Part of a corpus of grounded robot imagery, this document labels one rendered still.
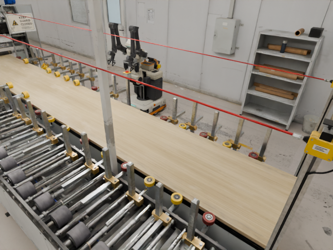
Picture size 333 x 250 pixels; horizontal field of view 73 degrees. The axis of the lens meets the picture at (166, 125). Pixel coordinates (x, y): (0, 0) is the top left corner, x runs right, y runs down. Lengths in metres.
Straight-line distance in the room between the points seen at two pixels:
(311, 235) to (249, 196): 1.34
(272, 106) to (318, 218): 2.43
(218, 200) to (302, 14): 3.56
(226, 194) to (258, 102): 3.47
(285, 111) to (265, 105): 0.37
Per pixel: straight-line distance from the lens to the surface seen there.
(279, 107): 4.91
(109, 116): 1.68
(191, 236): 1.52
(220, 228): 1.68
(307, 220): 3.11
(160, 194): 1.45
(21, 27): 5.48
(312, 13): 4.54
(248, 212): 1.67
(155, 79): 4.14
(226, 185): 1.78
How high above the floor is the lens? 2.14
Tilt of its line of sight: 32 degrees down
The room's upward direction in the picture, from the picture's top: 2 degrees clockwise
